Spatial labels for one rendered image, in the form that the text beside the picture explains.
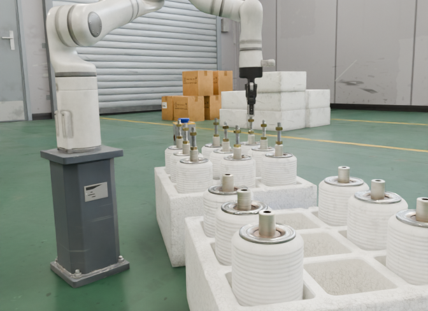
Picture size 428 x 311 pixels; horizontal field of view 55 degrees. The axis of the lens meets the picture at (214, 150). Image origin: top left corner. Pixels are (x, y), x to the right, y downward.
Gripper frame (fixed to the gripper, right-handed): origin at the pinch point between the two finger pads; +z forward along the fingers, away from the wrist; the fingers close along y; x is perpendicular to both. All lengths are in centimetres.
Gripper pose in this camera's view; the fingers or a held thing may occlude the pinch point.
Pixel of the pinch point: (251, 111)
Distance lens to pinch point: 135.5
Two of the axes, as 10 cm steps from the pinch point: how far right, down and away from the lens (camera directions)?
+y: -0.5, 1.6, -9.9
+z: 0.2, 9.9, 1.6
